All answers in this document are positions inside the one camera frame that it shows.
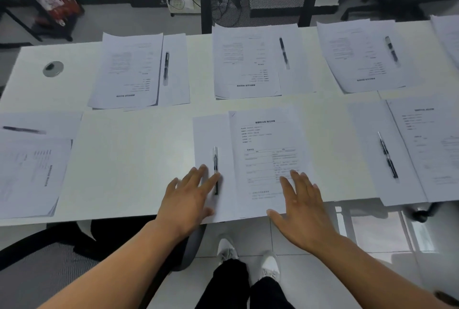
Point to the white table leg frame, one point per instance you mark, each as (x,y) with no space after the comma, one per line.
(346,219)

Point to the person's left thumb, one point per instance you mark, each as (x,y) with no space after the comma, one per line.
(208,213)

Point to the person's right thumb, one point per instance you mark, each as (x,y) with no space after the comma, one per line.
(277,217)

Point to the grey mesh office chair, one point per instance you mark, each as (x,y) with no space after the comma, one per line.
(36,269)

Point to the person's left forearm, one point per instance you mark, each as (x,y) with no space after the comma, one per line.
(118,265)

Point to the person's left little finger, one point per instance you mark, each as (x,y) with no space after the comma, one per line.
(172,185)

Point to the person's right little finger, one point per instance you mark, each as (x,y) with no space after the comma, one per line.
(316,194)

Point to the person's right hand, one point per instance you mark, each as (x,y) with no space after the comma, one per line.
(304,219)

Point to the black trousers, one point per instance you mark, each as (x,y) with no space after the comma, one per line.
(229,287)

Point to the white power strip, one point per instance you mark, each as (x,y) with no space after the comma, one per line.
(181,3)

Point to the white shoe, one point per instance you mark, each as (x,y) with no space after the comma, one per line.
(270,265)
(226,247)

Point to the black pen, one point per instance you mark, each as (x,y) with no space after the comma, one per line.
(392,50)
(216,158)
(284,52)
(23,129)
(388,156)
(166,66)

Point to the printed white paper document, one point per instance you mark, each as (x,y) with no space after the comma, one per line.
(351,54)
(32,176)
(244,61)
(125,68)
(269,140)
(448,38)
(430,147)

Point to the person's right forearm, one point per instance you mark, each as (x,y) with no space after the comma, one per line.
(376,276)

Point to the black chair caster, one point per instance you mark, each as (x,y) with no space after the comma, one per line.
(425,213)

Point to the person's left hand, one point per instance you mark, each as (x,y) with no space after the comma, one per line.
(183,204)

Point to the person's right middle finger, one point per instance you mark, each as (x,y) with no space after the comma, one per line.
(297,183)

